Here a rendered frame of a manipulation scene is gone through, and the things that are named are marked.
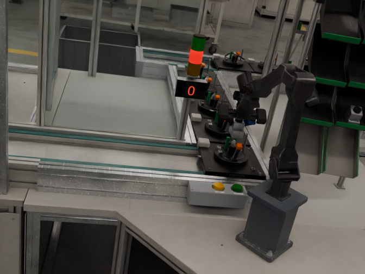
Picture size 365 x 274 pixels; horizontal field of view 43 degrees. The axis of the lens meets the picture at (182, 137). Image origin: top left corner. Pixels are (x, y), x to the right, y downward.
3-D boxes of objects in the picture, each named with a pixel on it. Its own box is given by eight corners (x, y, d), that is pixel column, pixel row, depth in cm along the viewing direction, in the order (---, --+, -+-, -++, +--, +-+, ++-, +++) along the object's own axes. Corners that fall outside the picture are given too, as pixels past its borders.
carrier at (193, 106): (238, 125, 223) (244, 101, 218) (189, 119, 220) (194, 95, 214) (228, 105, 245) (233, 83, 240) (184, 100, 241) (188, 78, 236)
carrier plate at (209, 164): (265, 180, 179) (266, 175, 178) (204, 175, 175) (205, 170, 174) (251, 150, 200) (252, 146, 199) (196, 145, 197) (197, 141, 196)
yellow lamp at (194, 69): (200, 77, 180) (202, 64, 178) (187, 75, 179) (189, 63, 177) (197, 73, 184) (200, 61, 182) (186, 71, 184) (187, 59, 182)
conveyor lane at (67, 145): (259, 199, 183) (265, 178, 179) (39, 181, 170) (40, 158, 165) (244, 163, 208) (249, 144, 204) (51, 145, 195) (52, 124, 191)
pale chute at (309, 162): (318, 175, 182) (321, 172, 178) (284, 169, 182) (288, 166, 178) (322, 110, 191) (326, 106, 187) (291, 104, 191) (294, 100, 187)
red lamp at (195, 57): (202, 64, 178) (204, 52, 176) (189, 63, 177) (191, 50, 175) (200, 61, 182) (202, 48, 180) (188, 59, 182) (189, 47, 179)
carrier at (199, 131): (250, 149, 202) (256, 123, 196) (196, 144, 198) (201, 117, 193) (238, 125, 223) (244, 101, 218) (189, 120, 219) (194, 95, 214)
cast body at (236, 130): (242, 138, 180) (246, 122, 177) (231, 137, 179) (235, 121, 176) (238, 129, 187) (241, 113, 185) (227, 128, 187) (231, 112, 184)
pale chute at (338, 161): (353, 179, 184) (358, 175, 180) (320, 173, 184) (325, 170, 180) (356, 114, 194) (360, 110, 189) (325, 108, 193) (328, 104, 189)
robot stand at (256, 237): (269, 263, 150) (285, 212, 141) (234, 239, 158) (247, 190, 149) (293, 246, 160) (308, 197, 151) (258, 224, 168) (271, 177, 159)
